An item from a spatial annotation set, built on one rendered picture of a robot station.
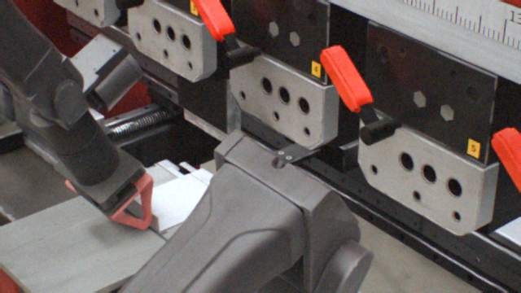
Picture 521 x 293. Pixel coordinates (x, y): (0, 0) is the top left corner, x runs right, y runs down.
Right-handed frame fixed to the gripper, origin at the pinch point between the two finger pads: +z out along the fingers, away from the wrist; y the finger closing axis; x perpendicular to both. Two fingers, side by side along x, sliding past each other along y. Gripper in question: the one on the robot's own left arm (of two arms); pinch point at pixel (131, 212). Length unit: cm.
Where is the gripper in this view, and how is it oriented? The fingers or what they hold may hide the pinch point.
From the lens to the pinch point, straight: 129.7
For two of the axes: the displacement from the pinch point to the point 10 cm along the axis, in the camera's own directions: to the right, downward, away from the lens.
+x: -6.8, 6.8, -2.7
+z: 3.4, 6.2, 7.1
